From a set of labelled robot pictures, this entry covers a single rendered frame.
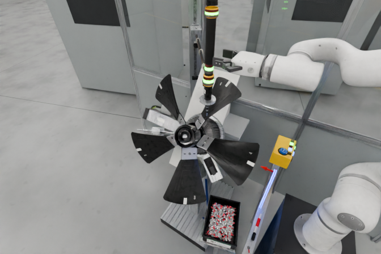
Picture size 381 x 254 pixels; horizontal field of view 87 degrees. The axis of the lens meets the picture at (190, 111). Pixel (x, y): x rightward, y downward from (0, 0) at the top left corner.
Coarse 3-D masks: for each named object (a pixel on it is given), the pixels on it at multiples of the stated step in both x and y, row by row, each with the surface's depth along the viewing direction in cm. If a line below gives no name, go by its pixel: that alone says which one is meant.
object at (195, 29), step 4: (192, 24) 130; (196, 24) 130; (192, 28) 126; (196, 28) 125; (200, 28) 125; (192, 32) 124; (196, 32) 124; (200, 32) 125; (192, 36) 126; (200, 36) 126; (192, 40) 127; (200, 40) 128
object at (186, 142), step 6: (180, 126) 102; (186, 126) 101; (180, 132) 102; (186, 132) 102; (192, 132) 99; (198, 132) 103; (204, 132) 108; (180, 138) 102; (186, 138) 101; (192, 138) 100; (198, 138) 103; (180, 144) 101; (186, 144) 101; (192, 144) 99
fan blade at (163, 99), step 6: (168, 78) 109; (162, 84) 114; (168, 84) 109; (156, 90) 120; (162, 90) 115; (168, 90) 110; (156, 96) 123; (162, 96) 117; (168, 96) 111; (174, 96) 107; (162, 102) 120; (168, 102) 113; (174, 102) 108; (168, 108) 117; (174, 108) 109; (174, 114) 113
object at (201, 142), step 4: (204, 136) 106; (208, 136) 106; (200, 140) 104; (204, 140) 104; (208, 140) 104; (212, 140) 104; (200, 144) 102; (204, 144) 102; (208, 144) 102; (204, 148) 100
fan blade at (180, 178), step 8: (184, 160) 104; (192, 160) 106; (176, 168) 103; (184, 168) 104; (192, 168) 106; (176, 176) 103; (184, 176) 104; (192, 176) 105; (200, 176) 107; (176, 184) 103; (184, 184) 103; (192, 184) 105; (200, 184) 106; (168, 192) 103; (176, 192) 103; (184, 192) 103; (192, 192) 104; (200, 192) 105; (168, 200) 103; (176, 200) 103; (192, 200) 104; (200, 200) 105
